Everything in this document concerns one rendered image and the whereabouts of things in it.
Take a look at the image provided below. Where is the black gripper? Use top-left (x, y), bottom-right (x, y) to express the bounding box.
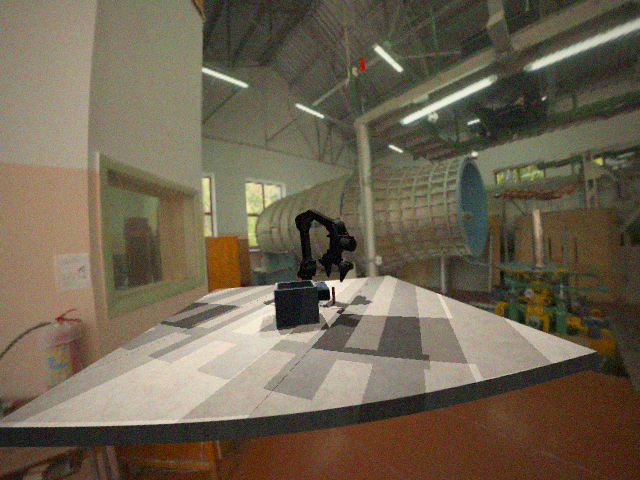
top-left (322, 248), bottom-right (353, 283)

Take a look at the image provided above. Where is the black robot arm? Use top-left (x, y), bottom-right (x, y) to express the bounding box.
top-left (295, 210), bottom-right (357, 281)

